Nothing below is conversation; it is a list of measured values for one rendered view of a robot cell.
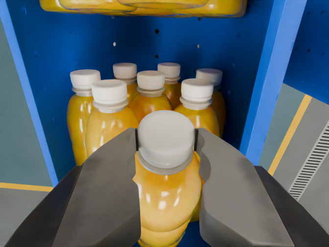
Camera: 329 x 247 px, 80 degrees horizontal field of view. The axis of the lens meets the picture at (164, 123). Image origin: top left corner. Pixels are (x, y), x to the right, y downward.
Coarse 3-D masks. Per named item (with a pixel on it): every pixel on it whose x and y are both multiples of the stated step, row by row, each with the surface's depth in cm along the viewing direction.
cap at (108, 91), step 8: (104, 80) 23; (112, 80) 24; (120, 80) 24; (96, 88) 21; (104, 88) 21; (112, 88) 21; (120, 88) 21; (96, 96) 21; (104, 96) 21; (112, 96) 21; (120, 96) 22
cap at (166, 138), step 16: (160, 112) 14; (176, 112) 14; (144, 128) 13; (160, 128) 13; (176, 128) 13; (192, 128) 13; (144, 144) 12; (160, 144) 12; (176, 144) 12; (192, 144) 12; (160, 160) 12; (176, 160) 12
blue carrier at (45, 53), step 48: (0, 0) 17; (288, 0) 12; (48, 48) 25; (96, 48) 32; (144, 48) 36; (192, 48) 35; (240, 48) 29; (288, 48) 15; (48, 96) 26; (240, 96) 30; (48, 144) 24; (240, 144) 17; (192, 240) 32
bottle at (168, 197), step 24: (144, 168) 14; (168, 168) 13; (192, 168) 15; (144, 192) 14; (168, 192) 14; (192, 192) 15; (144, 216) 16; (168, 216) 15; (144, 240) 21; (168, 240) 20
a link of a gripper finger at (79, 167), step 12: (72, 168) 9; (72, 180) 8; (60, 192) 8; (48, 204) 7; (60, 204) 7; (36, 216) 7; (48, 216) 7; (60, 216) 7; (24, 228) 6; (36, 228) 6; (48, 228) 6; (12, 240) 6; (24, 240) 6; (36, 240) 6; (48, 240) 6
